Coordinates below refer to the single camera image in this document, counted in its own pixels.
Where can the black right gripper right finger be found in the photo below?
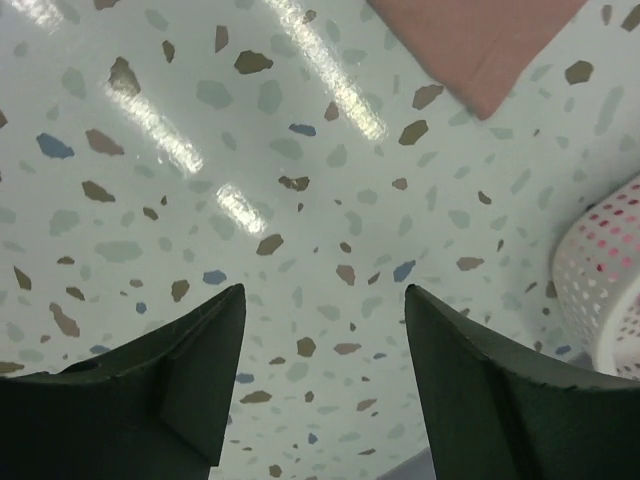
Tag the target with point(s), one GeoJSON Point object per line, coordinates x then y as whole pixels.
{"type": "Point", "coordinates": [495, 409]}

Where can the salmon pink t shirt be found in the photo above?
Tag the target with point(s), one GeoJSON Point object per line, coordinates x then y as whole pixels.
{"type": "Point", "coordinates": [477, 49]}

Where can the white perforated laundry basket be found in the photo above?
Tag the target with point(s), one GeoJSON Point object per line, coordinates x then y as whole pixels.
{"type": "Point", "coordinates": [595, 271]}

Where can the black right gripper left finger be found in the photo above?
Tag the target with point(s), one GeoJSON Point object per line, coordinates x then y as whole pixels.
{"type": "Point", "coordinates": [156, 407]}

